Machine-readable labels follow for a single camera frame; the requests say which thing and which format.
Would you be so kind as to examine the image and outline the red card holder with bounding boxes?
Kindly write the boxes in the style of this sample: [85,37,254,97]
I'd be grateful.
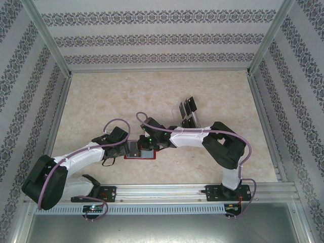
[123,140,158,160]

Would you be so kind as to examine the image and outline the clear acrylic card stand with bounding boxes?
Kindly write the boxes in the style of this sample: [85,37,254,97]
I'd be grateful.
[174,96,202,129]

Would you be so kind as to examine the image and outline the grey metal shelf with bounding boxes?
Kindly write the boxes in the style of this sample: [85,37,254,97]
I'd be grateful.
[15,214,311,243]

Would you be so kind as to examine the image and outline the black cable loop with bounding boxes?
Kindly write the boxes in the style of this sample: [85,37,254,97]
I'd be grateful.
[102,156,117,167]

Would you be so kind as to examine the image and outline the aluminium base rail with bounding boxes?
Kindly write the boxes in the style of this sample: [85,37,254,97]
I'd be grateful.
[24,184,298,203]

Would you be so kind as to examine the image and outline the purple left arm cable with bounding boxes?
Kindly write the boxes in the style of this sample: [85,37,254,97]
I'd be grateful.
[36,118,131,222]

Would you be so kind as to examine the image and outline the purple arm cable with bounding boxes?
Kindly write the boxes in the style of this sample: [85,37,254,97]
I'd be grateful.
[36,118,131,222]
[136,112,259,221]

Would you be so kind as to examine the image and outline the aluminium side rail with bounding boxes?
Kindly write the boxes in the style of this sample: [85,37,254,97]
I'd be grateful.
[249,74,288,182]
[34,74,73,185]

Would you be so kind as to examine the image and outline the slotted grey cable duct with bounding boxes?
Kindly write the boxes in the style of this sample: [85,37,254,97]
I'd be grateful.
[34,204,226,215]

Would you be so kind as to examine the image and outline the aluminium back rail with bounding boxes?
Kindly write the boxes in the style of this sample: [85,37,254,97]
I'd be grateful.
[68,68,251,74]

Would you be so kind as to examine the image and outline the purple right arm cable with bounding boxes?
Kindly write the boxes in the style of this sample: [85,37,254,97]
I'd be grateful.
[136,112,259,221]

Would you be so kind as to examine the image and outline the aluminium frame post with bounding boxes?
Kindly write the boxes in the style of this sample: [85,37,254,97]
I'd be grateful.
[22,0,73,76]
[247,0,297,75]

